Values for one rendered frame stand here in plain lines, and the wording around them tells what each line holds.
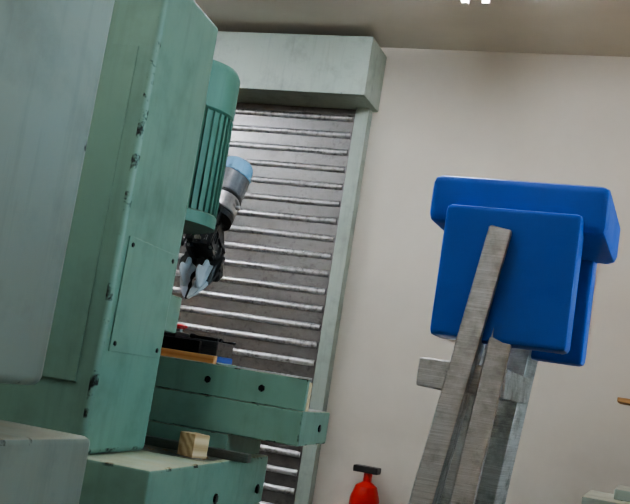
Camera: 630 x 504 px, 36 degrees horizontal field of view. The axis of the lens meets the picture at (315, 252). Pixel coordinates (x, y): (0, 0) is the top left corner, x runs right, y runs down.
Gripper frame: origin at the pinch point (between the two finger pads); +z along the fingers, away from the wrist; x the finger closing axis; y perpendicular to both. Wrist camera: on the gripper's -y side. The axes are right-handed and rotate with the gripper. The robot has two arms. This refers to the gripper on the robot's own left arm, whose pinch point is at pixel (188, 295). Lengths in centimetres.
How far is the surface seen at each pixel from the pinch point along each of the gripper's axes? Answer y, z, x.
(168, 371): 11.7, 24.6, 7.4
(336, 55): -153, -258, -46
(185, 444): 14.4, 39.0, 16.3
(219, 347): -3.2, 9.0, 9.1
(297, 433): 8.8, 30.5, 32.6
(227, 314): -244, -157, -87
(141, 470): 37, 54, 20
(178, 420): 7.6, 31.6, 10.9
